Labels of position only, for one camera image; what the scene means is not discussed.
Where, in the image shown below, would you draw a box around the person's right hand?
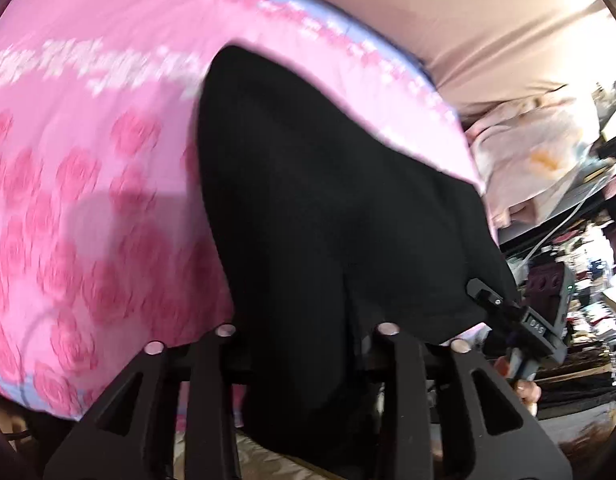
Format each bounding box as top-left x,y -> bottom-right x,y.
494,356 -> 541,416

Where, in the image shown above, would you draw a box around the black pants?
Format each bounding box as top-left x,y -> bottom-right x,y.
197,46 -> 518,479

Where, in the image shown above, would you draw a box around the pink rose bed sheet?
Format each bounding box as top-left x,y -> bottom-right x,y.
0,0 -> 479,418

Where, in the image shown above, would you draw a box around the beige curtain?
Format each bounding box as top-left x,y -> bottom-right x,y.
324,0 -> 616,116

